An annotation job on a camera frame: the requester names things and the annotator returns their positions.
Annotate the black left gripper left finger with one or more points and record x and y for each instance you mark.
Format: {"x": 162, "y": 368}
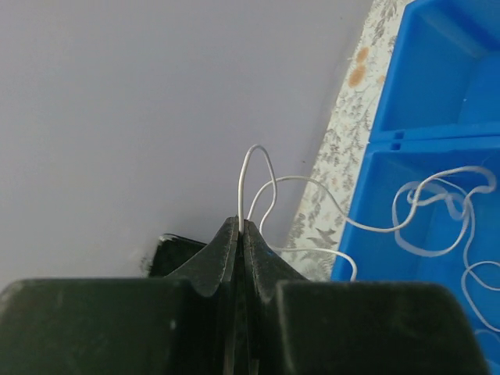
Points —
{"x": 179, "y": 324}

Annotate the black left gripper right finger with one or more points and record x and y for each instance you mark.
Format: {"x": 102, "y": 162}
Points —
{"x": 297, "y": 326}

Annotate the black poker chip case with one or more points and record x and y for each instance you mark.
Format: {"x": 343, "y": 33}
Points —
{"x": 171, "y": 252}

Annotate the floral patterned table mat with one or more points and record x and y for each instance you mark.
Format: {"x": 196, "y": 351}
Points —
{"x": 317, "y": 227}

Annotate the blue three-compartment plastic bin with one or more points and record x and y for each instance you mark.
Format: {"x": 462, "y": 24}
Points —
{"x": 439, "y": 111}

